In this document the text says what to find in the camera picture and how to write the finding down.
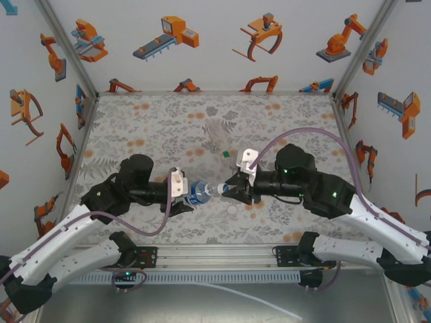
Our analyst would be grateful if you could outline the blue label plastic bottle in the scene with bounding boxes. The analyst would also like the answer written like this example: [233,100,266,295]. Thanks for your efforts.
[188,180,220,206]

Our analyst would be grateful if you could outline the clear bottle with green label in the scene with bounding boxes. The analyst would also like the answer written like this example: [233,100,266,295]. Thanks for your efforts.
[203,119,230,155]

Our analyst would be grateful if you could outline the floral patterned tablecloth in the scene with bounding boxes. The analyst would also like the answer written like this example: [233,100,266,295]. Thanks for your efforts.
[53,93,376,246]

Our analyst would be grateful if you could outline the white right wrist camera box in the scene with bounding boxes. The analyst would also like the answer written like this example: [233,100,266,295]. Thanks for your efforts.
[234,148,259,176]

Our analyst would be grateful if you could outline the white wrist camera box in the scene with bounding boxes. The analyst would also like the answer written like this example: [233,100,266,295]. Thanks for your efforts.
[169,168,189,199]
[234,148,259,176]

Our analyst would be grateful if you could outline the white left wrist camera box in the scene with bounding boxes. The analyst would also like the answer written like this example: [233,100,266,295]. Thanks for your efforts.
[169,168,189,199]

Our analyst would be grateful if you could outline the aluminium side frame rail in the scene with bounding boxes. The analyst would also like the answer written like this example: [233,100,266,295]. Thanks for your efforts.
[53,96,101,244]
[331,99,383,242]

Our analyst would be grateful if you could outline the aluminium front frame rail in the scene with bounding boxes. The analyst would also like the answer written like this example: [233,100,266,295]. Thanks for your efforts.
[36,244,395,271]

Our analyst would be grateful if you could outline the white slotted cable duct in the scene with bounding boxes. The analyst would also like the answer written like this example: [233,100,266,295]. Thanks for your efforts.
[72,271,302,285]

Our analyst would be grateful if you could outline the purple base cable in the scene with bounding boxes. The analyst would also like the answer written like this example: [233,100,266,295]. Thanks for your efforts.
[302,262,343,292]
[112,267,148,294]

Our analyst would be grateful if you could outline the aluminium frame post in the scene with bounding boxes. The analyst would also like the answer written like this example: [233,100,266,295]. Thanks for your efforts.
[36,0,100,98]
[331,0,400,100]

